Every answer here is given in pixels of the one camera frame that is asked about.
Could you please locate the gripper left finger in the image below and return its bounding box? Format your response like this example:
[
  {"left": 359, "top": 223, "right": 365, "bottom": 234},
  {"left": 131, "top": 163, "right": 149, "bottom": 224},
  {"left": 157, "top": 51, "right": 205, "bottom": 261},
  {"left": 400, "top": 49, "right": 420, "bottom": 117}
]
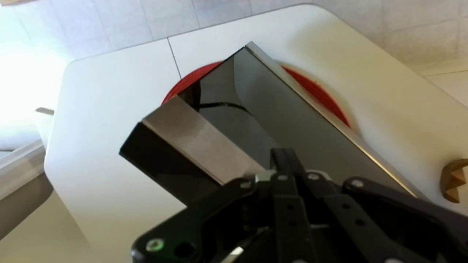
[{"left": 132, "top": 148, "right": 317, "bottom": 263}]

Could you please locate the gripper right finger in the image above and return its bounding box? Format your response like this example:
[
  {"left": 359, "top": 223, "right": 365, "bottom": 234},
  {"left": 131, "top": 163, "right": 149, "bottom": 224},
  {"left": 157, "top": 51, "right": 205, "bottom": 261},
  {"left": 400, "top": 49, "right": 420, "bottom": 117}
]
[{"left": 289, "top": 148, "right": 468, "bottom": 263}]

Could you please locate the microwave door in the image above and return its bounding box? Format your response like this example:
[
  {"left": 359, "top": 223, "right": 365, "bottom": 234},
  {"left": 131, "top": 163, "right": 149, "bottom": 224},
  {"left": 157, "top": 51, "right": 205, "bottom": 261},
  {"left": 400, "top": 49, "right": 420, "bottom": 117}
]
[{"left": 119, "top": 41, "right": 427, "bottom": 207}]

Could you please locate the wooden notched piece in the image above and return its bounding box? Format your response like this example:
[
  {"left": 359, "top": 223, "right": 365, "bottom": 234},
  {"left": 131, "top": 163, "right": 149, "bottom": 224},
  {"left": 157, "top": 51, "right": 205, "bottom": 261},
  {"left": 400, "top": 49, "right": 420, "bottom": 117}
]
[{"left": 440, "top": 158, "right": 468, "bottom": 204}]

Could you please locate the red round disc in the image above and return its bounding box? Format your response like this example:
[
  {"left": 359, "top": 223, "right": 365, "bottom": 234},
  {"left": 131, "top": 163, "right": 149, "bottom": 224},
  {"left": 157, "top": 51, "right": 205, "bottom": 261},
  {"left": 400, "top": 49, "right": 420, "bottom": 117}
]
[{"left": 162, "top": 61, "right": 352, "bottom": 129}]

